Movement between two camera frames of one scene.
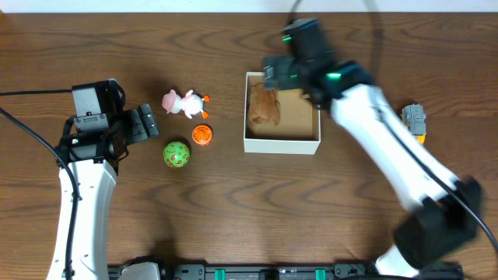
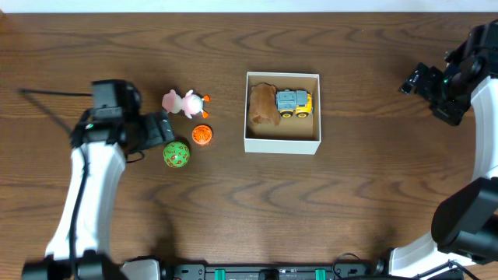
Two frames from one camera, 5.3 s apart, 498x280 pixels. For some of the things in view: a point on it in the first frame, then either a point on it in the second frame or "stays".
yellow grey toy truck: x=413 y=117 -> x=289 y=103
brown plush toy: x=264 y=105 stays
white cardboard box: x=299 y=129 stays
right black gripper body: x=275 y=72 -> x=424 y=83
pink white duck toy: x=191 y=103 stays
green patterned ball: x=176 y=154 stays
